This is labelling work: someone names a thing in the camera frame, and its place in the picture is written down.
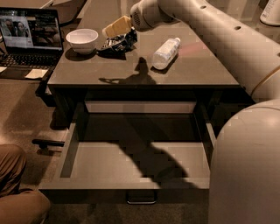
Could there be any white cylindrical robot base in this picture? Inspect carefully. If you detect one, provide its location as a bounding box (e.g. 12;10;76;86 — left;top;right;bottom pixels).
260;0;280;26

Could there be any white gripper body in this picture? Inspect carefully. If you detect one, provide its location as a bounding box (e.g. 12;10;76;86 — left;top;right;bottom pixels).
130;0;174;32

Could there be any white sticky note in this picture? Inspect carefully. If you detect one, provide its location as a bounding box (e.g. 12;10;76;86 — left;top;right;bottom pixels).
25;69;47;79

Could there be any grey cabinet counter unit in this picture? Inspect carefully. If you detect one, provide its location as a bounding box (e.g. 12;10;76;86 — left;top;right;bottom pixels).
47;0;280;130

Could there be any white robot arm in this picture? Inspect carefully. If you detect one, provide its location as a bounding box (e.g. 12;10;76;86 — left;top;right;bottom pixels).
102;0;280;224

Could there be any metal drawer handle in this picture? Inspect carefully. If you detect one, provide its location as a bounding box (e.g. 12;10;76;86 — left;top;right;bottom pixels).
126;190;157;205

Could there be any black chair base leg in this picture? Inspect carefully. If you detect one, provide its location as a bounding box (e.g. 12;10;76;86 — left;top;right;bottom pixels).
31;139;64;149

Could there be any black laptop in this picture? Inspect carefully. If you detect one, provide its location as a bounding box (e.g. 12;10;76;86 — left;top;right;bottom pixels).
0;7;64;80

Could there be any white ceramic bowl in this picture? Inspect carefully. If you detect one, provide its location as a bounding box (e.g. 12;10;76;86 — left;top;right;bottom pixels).
66;29;99;55

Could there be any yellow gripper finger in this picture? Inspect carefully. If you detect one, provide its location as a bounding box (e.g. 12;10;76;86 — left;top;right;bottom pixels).
102;16;132;38

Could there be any clear plastic water bottle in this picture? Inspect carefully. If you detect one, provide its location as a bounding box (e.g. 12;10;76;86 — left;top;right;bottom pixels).
151;38;180;70

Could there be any open grey top drawer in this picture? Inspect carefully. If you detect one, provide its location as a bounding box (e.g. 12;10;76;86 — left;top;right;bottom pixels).
39;103;215;204

